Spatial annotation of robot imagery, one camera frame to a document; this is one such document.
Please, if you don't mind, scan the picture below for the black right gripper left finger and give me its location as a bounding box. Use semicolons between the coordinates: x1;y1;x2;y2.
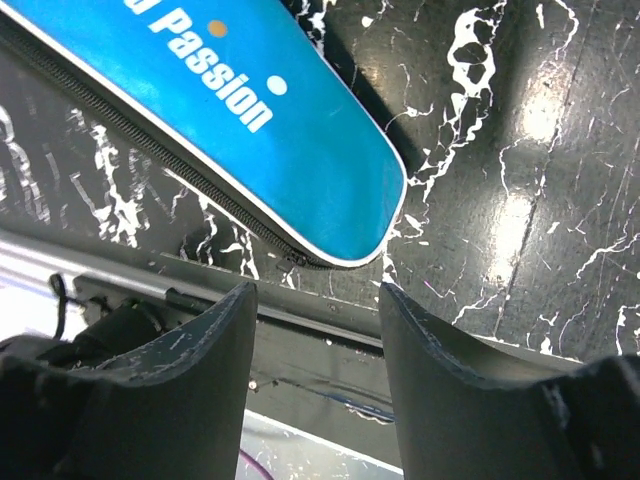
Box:
64;282;257;479

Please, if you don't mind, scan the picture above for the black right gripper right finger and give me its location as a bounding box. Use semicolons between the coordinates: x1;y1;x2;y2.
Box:
379;283;583;479

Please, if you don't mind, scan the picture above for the blue sport racket bag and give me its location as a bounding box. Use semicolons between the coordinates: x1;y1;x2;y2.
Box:
1;1;407;268

